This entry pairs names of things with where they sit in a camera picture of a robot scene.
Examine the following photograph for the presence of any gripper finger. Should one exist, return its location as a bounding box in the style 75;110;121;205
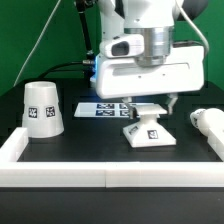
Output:
122;97;137;118
167;93;178;115

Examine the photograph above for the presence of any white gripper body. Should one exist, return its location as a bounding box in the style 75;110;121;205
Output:
96;46;204;99

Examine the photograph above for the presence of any white lamp base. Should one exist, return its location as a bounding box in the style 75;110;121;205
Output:
123;104;176;147

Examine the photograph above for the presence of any white lamp bulb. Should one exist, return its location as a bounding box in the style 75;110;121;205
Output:
190;108;224;136

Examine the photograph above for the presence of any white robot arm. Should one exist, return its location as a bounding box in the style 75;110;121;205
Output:
95;0;209;116

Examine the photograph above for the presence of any white lamp shade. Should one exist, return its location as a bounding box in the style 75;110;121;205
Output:
22;81;64;138

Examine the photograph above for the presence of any white marker tag plate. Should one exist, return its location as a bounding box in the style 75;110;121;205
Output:
74;102;129;118

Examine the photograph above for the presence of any white U-shaped fence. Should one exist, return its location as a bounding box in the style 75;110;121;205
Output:
0;127;224;188

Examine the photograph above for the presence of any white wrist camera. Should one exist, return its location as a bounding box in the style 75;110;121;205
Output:
100;34;144;58

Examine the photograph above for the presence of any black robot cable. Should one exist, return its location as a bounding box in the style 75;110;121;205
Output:
37;0;98;81

